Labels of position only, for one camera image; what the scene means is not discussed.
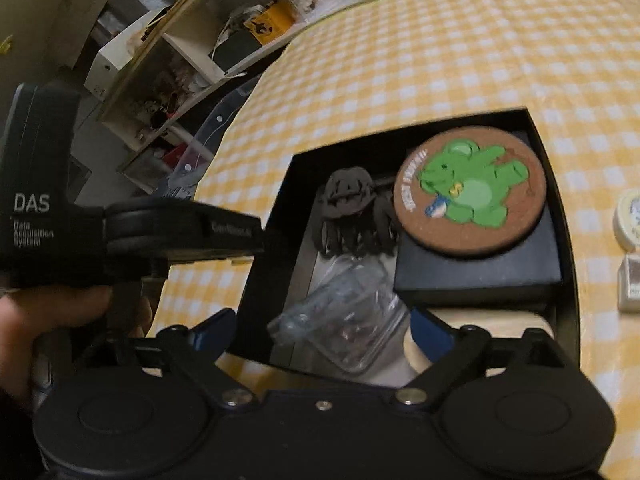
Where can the dark hair claw clips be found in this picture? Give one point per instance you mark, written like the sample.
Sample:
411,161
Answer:
350,210

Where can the large black box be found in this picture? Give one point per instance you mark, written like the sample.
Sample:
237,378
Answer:
300,200

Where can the white shelf unit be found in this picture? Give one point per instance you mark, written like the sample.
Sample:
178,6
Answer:
190,35

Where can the small white box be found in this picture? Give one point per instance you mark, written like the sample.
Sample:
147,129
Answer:
630,285

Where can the cork coaster with green figure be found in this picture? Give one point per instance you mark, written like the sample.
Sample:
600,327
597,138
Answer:
470,192

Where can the clear plastic case with beads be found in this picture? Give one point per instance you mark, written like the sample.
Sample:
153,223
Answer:
350,340

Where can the yellow checked tablecloth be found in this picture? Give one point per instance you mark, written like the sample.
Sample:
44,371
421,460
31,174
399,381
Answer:
425,50

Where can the person's left hand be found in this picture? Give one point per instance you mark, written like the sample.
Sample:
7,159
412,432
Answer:
45,325

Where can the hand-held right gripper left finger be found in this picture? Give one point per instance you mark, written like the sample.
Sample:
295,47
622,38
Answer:
215,331

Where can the round white container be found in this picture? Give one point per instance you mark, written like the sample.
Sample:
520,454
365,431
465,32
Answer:
629,222

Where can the small black box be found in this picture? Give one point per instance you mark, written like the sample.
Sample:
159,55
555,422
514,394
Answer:
480,275

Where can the yellow and black item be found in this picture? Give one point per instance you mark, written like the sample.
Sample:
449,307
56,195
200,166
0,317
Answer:
270,22

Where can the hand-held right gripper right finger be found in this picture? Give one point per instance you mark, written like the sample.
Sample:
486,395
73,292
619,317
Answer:
430,332

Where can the clear plastic storage bin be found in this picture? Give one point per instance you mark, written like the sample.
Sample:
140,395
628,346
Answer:
210,130

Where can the light wooden block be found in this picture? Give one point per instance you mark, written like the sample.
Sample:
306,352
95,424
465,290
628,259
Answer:
500,325

